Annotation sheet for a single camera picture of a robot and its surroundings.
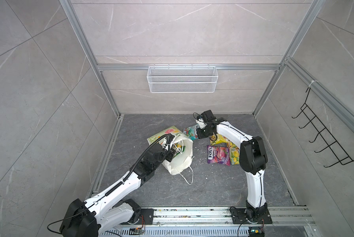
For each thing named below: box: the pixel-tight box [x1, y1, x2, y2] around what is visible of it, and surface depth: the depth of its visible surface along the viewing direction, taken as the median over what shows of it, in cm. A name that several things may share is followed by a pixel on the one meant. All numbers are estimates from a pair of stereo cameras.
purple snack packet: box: [206, 144, 231, 167], surface depth 95 cm
